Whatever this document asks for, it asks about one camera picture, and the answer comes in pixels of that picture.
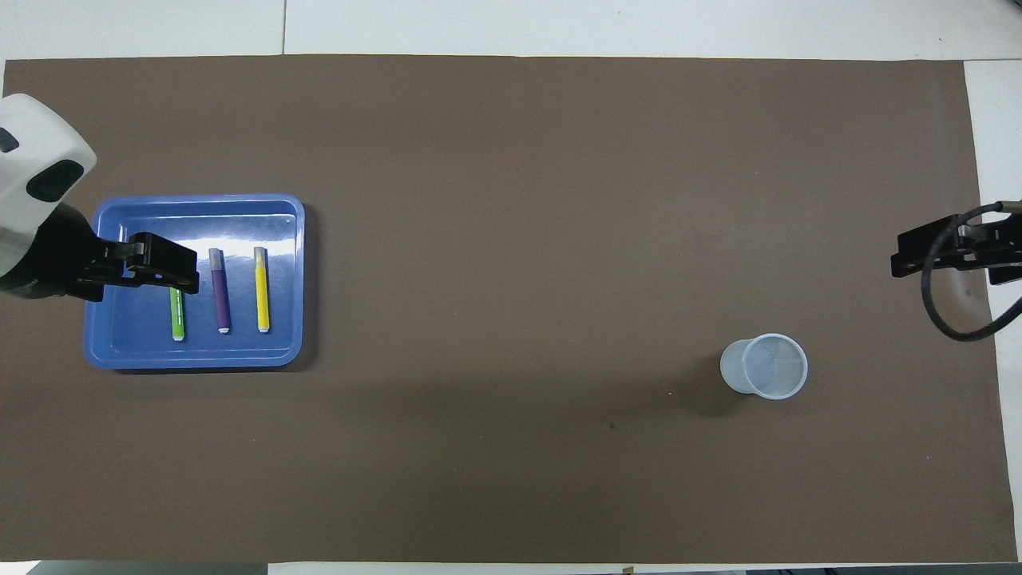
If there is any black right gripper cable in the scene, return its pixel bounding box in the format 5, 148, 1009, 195
921, 201, 1022, 343

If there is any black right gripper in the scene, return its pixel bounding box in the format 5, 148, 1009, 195
891, 215, 1022, 286

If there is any translucent plastic cup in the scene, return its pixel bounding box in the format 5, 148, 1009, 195
719, 332, 810, 402

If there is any blue plastic tray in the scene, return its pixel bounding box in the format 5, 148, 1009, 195
84, 193, 307, 371

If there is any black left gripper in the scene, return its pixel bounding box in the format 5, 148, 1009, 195
0, 204, 201, 303

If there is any purple pen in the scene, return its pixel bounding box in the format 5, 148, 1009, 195
208, 247, 233, 335

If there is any brown table mat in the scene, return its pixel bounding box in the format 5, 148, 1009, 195
0, 54, 1020, 565

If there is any yellow pen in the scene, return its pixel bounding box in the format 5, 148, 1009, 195
252, 246, 271, 334

